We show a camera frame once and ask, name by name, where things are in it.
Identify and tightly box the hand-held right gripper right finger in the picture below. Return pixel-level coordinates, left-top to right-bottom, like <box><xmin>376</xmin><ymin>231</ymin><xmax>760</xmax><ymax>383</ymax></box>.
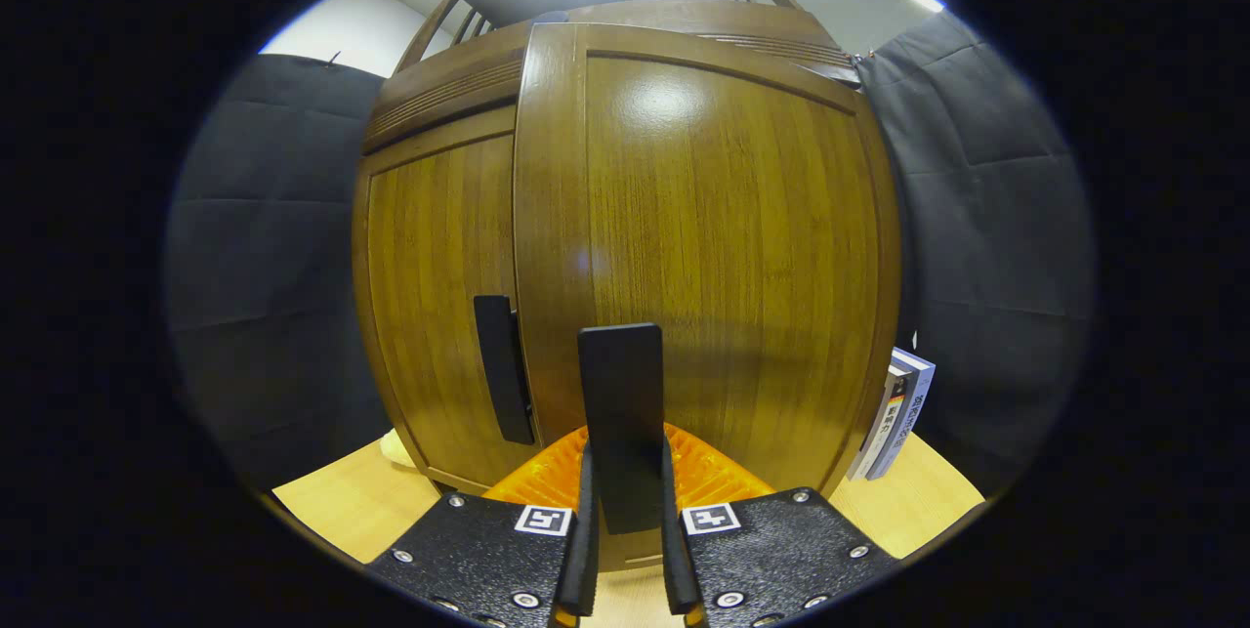
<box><xmin>659</xmin><ymin>423</ymin><xmax>899</xmax><ymax>628</ymax></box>

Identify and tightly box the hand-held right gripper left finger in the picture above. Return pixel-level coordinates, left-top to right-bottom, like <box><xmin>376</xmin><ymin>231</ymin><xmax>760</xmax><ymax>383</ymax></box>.
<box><xmin>363</xmin><ymin>428</ymin><xmax>602</xmax><ymax>628</ymax></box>

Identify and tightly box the black and white book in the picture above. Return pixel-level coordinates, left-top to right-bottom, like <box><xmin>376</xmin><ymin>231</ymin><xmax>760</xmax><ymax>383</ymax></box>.
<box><xmin>848</xmin><ymin>364</ymin><xmax>909</xmax><ymax>481</ymax></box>

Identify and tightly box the grey-blue book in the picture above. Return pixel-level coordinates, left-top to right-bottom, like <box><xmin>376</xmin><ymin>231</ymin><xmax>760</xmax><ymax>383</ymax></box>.
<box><xmin>869</xmin><ymin>347</ymin><xmax>937</xmax><ymax>481</ymax></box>

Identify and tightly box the black backdrop cloth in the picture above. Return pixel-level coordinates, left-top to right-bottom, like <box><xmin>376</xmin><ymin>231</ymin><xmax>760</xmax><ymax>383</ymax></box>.
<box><xmin>164</xmin><ymin>11</ymin><xmax>1095</xmax><ymax>497</ymax></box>

